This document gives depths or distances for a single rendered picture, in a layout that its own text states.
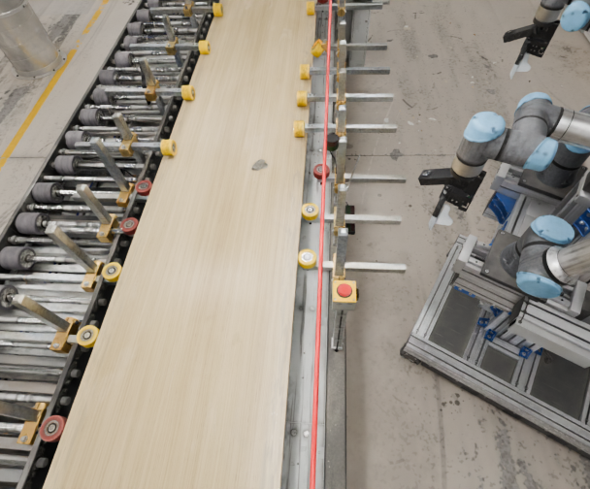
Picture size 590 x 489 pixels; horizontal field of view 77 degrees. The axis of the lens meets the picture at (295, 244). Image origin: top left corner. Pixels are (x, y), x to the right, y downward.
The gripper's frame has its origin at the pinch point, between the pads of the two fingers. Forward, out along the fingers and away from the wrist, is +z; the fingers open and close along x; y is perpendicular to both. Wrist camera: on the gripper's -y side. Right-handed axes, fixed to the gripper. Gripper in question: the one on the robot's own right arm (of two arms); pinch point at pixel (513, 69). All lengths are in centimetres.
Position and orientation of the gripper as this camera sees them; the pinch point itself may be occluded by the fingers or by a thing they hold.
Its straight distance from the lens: 188.0
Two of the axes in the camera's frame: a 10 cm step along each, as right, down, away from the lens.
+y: 8.4, 4.3, -3.2
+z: 0.5, 5.4, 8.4
